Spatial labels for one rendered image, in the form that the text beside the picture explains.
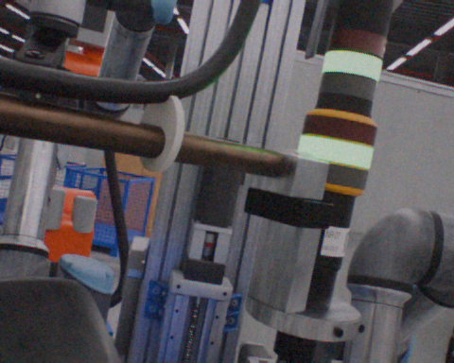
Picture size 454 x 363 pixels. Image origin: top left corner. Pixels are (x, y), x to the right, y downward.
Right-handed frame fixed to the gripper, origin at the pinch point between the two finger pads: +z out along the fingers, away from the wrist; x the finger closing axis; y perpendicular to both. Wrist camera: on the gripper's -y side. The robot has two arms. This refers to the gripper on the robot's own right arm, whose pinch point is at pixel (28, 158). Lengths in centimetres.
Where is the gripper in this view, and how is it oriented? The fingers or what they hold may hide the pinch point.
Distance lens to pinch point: 82.5
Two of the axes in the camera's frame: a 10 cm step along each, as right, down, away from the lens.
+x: -9.7, -1.8, -1.9
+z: -1.9, 9.8, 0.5
